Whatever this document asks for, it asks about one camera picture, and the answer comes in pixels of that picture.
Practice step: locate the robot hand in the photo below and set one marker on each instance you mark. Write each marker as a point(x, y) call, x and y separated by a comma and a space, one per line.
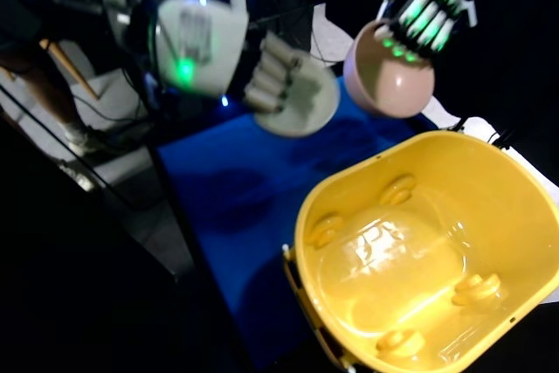
point(428, 10)
point(196, 41)

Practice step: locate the large pink bowl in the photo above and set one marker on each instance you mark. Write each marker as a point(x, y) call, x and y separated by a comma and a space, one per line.
point(393, 84)

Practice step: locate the small grey bowl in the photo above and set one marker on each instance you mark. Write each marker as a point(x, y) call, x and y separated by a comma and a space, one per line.
point(310, 111)

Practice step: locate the yellow plastic tub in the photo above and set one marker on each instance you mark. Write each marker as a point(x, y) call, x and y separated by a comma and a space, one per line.
point(436, 237)

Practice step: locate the wooden bar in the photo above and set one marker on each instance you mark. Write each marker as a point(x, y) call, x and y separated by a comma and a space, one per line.
point(70, 69)

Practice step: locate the person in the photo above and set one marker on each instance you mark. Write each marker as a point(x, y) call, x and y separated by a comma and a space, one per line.
point(48, 84)

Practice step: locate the blue table cover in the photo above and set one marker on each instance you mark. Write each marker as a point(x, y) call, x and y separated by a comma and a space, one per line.
point(244, 198)

